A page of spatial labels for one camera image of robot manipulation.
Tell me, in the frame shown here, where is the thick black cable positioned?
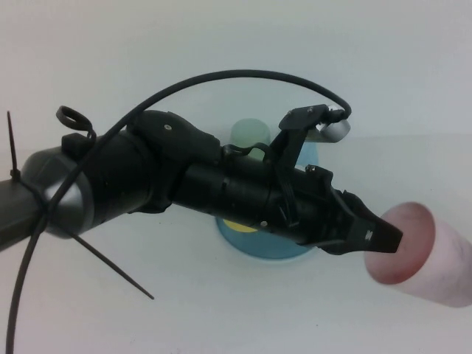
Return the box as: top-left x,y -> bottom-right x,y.
7,69 -> 353,354

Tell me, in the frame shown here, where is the thin black gripper wire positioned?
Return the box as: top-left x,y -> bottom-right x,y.
221,143 -> 276,167

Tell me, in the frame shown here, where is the blue cup stand tray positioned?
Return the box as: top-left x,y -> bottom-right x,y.
215,215 -> 314,263

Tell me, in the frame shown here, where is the green plastic cup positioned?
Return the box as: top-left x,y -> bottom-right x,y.
230,117 -> 272,148

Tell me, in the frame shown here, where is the black cable tie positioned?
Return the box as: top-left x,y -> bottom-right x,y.
6,110 -> 49,218
36,206 -> 155,300

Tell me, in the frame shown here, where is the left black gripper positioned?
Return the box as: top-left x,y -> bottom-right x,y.
267,164 -> 403,257

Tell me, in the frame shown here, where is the yellow plastic cup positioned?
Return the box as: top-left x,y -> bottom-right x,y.
224,220 -> 259,234

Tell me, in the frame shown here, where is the black rubber loop strap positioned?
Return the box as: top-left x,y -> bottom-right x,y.
55,105 -> 97,141

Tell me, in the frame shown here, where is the light blue plastic cup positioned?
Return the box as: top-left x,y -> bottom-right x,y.
300,138 -> 320,170

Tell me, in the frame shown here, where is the pink plastic cup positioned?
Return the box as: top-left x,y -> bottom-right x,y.
364,201 -> 472,309

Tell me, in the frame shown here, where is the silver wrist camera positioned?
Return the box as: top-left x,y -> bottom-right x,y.
308,105 -> 351,143

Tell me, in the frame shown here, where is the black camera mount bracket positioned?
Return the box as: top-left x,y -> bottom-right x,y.
271,104 -> 333,178

